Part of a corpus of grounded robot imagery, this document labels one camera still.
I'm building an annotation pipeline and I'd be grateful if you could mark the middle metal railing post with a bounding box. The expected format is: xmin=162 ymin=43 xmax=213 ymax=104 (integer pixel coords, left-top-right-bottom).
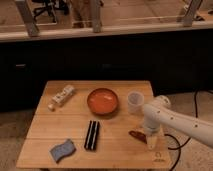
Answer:
xmin=91 ymin=0 xmax=101 ymax=33

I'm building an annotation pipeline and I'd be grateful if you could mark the black cable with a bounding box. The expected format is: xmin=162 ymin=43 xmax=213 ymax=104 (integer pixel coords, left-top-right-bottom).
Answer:
xmin=164 ymin=89 xmax=213 ymax=171

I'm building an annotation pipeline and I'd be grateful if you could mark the orange bowl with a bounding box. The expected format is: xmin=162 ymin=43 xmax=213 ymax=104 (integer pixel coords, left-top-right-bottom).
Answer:
xmin=87 ymin=88 xmax=119 ymax=115

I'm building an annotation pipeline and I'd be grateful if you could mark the wooden table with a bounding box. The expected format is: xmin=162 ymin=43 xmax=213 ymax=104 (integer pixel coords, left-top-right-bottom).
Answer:
xmin=17 ymin=81 xmax=171 ymax=169

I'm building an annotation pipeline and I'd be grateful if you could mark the metal railing post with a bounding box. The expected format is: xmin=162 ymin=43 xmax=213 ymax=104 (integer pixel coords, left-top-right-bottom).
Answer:
xmin=91 ymin=0 xmax=101 ymax=33
xmin=182 ymin=0 xmax=203 ymax=27
xmin=15 ymin=0 xmax=39 ymax=37

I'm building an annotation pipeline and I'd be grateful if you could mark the translucent ceramic cup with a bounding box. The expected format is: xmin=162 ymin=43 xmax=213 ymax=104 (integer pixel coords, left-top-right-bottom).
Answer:
xmin=127 ymin=91 xmax=144 ymax=114

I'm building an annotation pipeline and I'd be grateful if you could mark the black white striped block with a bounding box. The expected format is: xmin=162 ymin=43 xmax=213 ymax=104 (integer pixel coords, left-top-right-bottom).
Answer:
xmin=84 ymin=121 xmax=100 ymax=151

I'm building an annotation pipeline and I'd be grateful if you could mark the white tube bottle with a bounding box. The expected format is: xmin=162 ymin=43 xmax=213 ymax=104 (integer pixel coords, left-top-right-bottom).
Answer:
xmin=48 ymin=85 xmax=75 ymax=111

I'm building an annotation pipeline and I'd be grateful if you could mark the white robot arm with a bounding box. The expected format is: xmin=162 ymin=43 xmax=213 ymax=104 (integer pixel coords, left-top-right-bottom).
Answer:
xmin=142 ymin=95 xmax=213 ymax=148

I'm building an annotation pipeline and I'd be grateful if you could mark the blue sponge cloth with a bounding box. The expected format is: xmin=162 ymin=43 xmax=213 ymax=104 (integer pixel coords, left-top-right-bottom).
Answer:
xmin=50 ymin=139 xmax=76 ymax=163

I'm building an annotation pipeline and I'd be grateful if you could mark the black office chair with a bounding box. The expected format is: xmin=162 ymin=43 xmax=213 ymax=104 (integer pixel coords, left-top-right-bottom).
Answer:
xmin=32 ymin=0 xmax=69 ymax=23

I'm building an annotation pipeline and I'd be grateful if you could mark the left metal railing post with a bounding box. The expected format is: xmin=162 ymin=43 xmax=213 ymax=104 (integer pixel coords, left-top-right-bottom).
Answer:
xmin=15 ymin=0 xmax=39 ymax=37

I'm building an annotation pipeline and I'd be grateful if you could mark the right metal railing post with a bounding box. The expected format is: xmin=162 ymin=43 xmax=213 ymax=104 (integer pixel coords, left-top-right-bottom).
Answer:
xmin=182 ymin=0 xmax=203 ymax=27

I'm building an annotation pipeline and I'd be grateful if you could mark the red chili pepper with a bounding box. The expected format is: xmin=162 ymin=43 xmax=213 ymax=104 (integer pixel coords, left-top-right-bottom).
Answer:
xmin=129 ymin=131 xmax=147 ymax=143

